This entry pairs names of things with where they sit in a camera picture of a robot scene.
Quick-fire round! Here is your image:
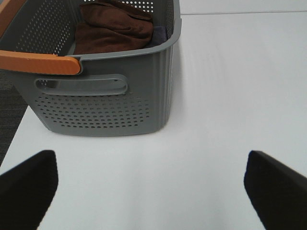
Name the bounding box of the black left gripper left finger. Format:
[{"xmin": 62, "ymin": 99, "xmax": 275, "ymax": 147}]
[{"xmin": 0, "ymin": 150, "xmax": 59, "ymax": 230}]

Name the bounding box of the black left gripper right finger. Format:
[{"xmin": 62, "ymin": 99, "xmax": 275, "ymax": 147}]
[{"xmin": 244, "ymin": 150, "xmax": 307, "ymax": 230}]

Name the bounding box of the grey perforated plastic basket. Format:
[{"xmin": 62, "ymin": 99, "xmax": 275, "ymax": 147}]
[{"xmin": 0, "ymin": 0, "xmax": 182, "ymax": 137}]

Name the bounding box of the brown towel in basket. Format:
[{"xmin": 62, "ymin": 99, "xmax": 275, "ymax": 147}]
[{"xmin": 74, "ymin": 0, "xmax": 154, "ymax": 55}]

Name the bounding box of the dark purple cloth in basket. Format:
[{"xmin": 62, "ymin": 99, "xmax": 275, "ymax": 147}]
[{"xmin": 144, "ymin": 26, "xmax": 167, "ymax": 48}]

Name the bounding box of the orange basket handle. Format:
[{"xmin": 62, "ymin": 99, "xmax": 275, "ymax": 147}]
[{"xmin": 0, "ymin": 0, "xmax": 81, "ymax": 75}]

